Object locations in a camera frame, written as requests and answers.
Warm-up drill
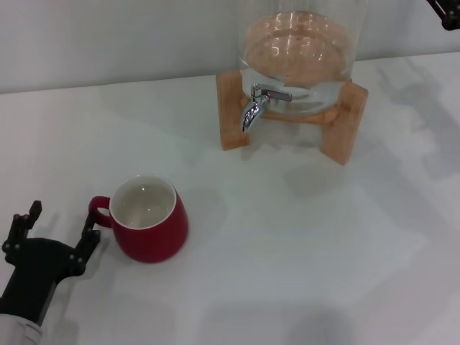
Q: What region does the light wooden jar stand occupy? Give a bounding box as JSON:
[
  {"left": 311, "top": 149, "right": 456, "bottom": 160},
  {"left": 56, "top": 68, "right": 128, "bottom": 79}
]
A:
[{"left": 216, "top": 67, "right": 369, "bottom": 167}]

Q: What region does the red ceramic cup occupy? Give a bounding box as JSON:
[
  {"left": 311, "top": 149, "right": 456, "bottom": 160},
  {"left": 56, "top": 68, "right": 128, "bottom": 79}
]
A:
[{"left": 88, "top": 173, "right": 190, "bottom": 265}]

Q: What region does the clear glass dispenser jar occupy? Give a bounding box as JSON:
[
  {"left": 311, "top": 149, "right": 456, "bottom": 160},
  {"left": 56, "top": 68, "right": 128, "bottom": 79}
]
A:
[{"left": 236, "top": 0, "right": 367, "bottom": 116}]

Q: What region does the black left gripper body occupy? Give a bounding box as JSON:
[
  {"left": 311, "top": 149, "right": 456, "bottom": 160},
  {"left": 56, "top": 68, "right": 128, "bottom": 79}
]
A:
[{"left": 0, "top": 238, "right": 86, "bottom": 320}]

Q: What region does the chrome faucet with lever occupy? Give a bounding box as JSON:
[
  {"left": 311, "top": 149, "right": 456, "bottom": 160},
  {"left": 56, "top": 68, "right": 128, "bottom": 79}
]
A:
[{"left": 240, "top": 83, "right": 293, "bottom": 134}]

